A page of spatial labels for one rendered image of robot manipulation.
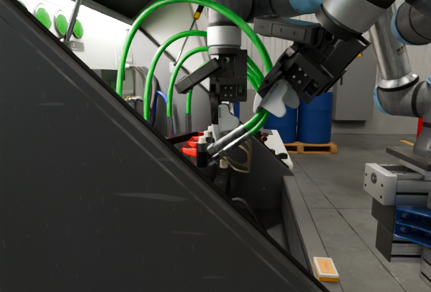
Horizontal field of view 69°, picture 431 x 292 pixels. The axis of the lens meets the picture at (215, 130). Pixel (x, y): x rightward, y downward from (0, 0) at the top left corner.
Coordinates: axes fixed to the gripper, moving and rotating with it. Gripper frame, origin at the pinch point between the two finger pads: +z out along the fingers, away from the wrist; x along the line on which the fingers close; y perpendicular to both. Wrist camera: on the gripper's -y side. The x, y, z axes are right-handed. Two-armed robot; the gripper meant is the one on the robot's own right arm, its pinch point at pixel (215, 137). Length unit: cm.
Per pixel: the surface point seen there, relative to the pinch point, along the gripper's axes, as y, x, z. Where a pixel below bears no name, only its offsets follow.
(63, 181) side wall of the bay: -15.8, -34.9, -0.5
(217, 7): 1.6, -10.9, -26.5
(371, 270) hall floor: 89, 131, 113
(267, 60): 10.8, -14.6, -16.7
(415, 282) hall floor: 113, 121, 113
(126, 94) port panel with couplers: -30.7, 24.1, -8.7
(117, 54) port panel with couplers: -30.6, 18.8, -20.5
